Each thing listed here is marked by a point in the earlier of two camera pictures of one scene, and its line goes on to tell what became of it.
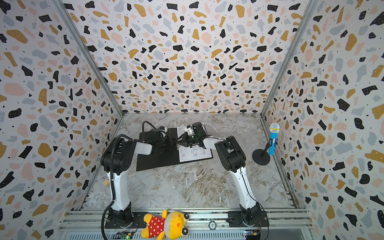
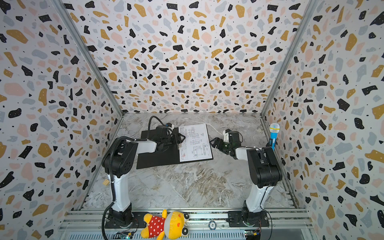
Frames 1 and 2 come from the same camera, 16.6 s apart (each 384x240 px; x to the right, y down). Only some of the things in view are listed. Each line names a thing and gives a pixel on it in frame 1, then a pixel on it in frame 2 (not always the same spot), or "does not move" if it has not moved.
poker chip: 212,225 does not move
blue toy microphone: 274,129 does not move
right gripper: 189,140 to 220,142
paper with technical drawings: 186,154 does not move
